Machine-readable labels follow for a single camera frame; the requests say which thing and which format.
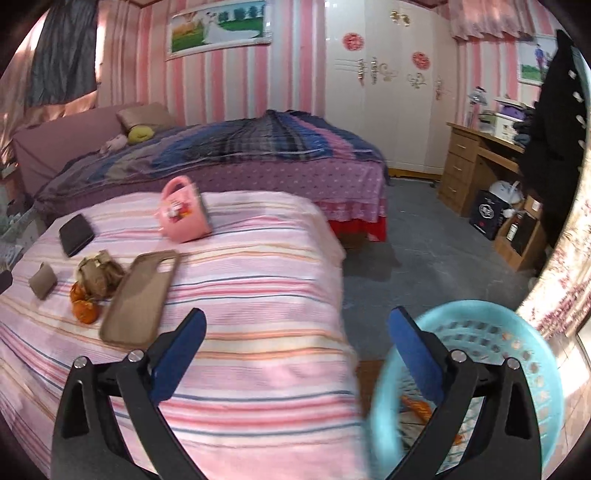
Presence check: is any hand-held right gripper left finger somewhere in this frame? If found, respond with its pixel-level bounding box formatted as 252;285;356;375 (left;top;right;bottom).
52;308;208;480

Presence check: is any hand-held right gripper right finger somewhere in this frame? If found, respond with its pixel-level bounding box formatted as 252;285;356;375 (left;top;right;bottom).
385;305;542;480

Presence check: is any orange snack packet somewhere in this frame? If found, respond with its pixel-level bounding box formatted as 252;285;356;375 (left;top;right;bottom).
399;394;462;444

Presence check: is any light blue plastic basket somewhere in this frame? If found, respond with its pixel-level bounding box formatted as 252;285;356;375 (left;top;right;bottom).
367;300;566;480

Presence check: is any brown wrapper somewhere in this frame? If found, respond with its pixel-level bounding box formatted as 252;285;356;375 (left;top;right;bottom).
76;250;125;298

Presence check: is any brown phone case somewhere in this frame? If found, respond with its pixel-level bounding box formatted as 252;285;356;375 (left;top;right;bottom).
99;250;181;347

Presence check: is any pink striped tablecloth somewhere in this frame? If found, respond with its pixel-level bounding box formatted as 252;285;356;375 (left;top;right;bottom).
0;190;365;480

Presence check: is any pink cartoon mug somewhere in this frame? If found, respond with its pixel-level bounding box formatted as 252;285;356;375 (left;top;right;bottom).
159;176;212;243

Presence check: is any black printed box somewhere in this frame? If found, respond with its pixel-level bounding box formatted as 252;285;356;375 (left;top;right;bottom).
468;189;506;241

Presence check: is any dark glass bottle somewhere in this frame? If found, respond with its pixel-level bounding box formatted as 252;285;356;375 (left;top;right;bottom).
505;212;525;243

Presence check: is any black smartphone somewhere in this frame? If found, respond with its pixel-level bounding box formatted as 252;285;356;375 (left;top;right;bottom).
58;213;96;258

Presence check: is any bed with purple dotted sheet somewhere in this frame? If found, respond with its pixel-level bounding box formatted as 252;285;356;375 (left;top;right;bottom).
34;152;391;243

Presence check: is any wooden desk with drawers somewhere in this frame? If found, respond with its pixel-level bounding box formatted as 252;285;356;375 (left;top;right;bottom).
438;121;550;273

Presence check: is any bed with striped blanket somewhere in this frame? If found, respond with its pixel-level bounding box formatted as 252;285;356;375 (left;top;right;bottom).
37;108;384;204

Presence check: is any pink plush toy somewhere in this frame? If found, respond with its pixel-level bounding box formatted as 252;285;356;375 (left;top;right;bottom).
99;134;129;154

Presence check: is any black coat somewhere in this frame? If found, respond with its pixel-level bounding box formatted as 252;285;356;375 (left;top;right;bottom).
519;30;587;250

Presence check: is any white wardrobe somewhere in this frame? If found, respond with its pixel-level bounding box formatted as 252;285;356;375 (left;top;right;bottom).
323;0;462;176

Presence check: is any beige pillow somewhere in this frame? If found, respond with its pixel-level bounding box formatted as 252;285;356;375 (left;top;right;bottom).
115;102;177;134

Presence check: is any white storage box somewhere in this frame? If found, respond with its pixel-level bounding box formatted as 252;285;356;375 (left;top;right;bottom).
494;111;527;141

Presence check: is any mauve covered headboard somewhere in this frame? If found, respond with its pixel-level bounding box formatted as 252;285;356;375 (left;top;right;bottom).
11;105;139;199

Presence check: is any desk lamp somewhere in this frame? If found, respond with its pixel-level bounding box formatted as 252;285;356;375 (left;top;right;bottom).
466;87;490;127

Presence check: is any purple box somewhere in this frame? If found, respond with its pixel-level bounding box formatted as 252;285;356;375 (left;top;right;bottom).
496;99;539;116

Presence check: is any shiny pink curtain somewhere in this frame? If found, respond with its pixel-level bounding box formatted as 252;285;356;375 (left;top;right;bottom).
0;0;141;162

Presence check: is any small framed couple photo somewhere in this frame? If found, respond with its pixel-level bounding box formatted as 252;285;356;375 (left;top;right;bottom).
516;37;557;86

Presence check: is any dark grey curtain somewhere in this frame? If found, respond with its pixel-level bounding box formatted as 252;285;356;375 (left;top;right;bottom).
25;0;100;109

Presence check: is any framed wedding photo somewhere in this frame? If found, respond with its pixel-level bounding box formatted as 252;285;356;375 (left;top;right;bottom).
165;0;273;61

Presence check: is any pink floral valance curtain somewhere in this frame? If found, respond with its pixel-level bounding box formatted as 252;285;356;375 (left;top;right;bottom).
448;0;555;42

